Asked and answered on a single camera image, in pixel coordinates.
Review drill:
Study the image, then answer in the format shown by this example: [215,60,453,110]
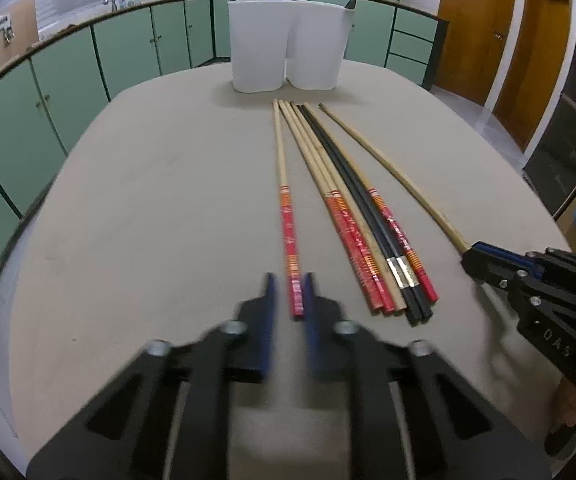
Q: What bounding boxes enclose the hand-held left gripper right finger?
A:
[303,273,553,480]

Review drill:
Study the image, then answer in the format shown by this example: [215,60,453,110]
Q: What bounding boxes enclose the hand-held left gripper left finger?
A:
[27,272,279,480]

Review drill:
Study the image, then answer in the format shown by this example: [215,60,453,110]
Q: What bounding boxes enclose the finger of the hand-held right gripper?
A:
[462,241,529,292]
[480,243,576,282]

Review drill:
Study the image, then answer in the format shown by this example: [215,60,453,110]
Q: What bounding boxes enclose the plain long wooden chopstick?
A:
[318,103,472,256]

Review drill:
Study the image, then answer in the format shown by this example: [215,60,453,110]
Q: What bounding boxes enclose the bundle of mixed chopsticks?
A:
[301,105,434,322]

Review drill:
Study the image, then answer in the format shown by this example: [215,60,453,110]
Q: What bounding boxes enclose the red handle wooden chopstick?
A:
[305,102,440,303]
[278,100,383,317]
[285,101,393,315]
[272,99,305,321]

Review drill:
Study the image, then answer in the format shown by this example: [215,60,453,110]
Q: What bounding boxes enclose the tan wooden chopstick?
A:
[291,102,403,313]

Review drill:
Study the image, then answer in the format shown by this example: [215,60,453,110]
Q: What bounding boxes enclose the black chopstick gold band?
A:
[297,104,421,324]

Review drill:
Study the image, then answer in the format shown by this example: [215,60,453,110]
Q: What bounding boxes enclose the white two-compartment utensil holder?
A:
[227,0,355,93]

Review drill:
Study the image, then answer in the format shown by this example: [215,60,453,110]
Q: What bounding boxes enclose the person's right hand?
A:
[554,385,576,430]

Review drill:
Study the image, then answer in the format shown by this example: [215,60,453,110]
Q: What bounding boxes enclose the black cabinet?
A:
[522,32,576,222]

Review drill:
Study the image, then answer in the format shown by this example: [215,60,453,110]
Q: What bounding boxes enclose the wooden door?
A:
[430,0,518,107]
[492,0,574,152]

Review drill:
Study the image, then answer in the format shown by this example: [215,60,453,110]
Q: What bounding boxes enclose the green base kitchen cabinets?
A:
[0,0,449,358]

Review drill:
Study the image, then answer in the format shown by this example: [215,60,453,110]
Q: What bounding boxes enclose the brown cardboard board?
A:
[0,0,40,92]

